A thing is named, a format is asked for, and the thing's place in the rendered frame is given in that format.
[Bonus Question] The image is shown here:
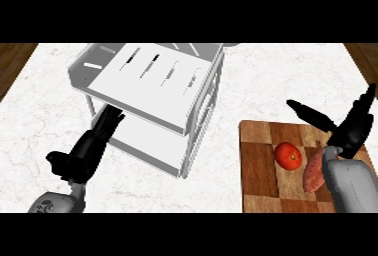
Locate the red tomato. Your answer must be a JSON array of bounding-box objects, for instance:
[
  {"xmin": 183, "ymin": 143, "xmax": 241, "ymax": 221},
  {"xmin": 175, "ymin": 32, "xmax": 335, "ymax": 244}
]
[{"xmin": 273, "ymin": 141, "xmax": 304, "ymax": 172}]

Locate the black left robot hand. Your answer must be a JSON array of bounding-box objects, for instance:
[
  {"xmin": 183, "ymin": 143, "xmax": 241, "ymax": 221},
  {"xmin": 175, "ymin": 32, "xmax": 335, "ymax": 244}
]
[{"xmin": 45, "ymin": 104, "xmax": 127, "ymax": 185}]

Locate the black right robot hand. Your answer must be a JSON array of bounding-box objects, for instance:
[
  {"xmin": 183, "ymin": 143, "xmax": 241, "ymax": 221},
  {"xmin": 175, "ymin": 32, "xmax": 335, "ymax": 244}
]
[{"xmin": 285, "ymin": 83, "xmax": 378, "ymax": 160}]

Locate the checkered wooden cutting board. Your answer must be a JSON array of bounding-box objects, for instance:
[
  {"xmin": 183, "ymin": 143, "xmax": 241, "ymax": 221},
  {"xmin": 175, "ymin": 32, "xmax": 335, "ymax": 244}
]
[{"xmin": 238, "ymin": 119, "xmax": 378, "ymax": 214}]

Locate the reddish brown sweet potato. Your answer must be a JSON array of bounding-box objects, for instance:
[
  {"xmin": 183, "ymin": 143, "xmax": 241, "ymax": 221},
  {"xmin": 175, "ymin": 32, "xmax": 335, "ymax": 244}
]
[{"xmin": 302, "ymin": 141, "xmax": 328, "ymax": 194}]

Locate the white tiered basket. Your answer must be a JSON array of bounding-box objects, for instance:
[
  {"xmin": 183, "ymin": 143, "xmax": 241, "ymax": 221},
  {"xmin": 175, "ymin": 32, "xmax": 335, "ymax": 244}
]
[{"xmin": 67, "ymin": 43, "xmax": 228, "ymax": 180}]

